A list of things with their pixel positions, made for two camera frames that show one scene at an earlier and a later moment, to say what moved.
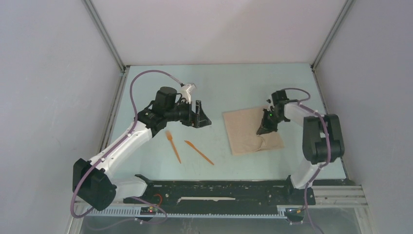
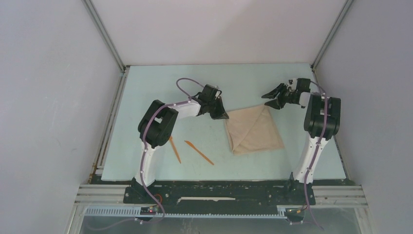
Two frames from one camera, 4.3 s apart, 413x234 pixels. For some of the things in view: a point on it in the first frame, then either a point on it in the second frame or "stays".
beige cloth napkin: x=243 y=126 stays
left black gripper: x=197 y=120 → x=220 y=114
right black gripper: x=265 y=127 → x=273 y=93
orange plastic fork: x=169 y=137 stays
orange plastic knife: x=191 y=145 stays
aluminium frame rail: x=351 y=197 stays
